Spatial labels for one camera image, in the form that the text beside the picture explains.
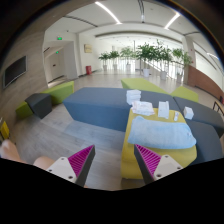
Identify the person's hand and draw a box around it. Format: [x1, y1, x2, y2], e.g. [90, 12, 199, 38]
[0, 139, 56, 171]

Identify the grey sofa block right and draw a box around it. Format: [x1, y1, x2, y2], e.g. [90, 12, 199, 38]
[174, 97, 224, 165]

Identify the small white box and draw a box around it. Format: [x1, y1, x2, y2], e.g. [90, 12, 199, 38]
[183, 107, 194, 120]

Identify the small white bottle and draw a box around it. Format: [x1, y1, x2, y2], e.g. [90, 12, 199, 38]
[174, 112, 179, 121]

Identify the light blue towel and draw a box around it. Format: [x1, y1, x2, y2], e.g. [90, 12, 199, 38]
[128, 116, 196, 150]

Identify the dark grey cube seat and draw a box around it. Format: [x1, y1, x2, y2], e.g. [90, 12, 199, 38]
[26, 93, 52, 119]

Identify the crumpled white cloth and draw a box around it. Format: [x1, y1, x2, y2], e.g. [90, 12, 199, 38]
[132, 101, 154, 116]

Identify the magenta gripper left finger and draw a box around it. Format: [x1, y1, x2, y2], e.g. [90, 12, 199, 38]
[47, 145, 95, 187]

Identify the red bin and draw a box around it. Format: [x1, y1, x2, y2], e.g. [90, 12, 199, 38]
[86, 66, 92, 75]

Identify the stack of white towels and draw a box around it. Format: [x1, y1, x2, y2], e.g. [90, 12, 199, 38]
[126, 90, 141, 105]

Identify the picture frame on wall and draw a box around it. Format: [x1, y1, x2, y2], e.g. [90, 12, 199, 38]
[84, 44, 92, 53]

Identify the large blue-grey sofa block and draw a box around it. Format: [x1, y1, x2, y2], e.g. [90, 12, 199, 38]
[62, 86, 181, 133]

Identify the green bench left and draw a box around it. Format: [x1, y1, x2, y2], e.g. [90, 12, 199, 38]
[15, 81, 74, 119]

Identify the potted plant in white pot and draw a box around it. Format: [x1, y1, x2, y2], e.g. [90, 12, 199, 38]
[136, 43, 156, 77]

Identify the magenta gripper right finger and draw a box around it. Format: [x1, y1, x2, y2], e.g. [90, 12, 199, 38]
[134, 144, 182, 184]

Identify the wall-mounted black television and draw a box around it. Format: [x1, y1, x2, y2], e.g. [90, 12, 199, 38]
[3, 56, 27, 88]

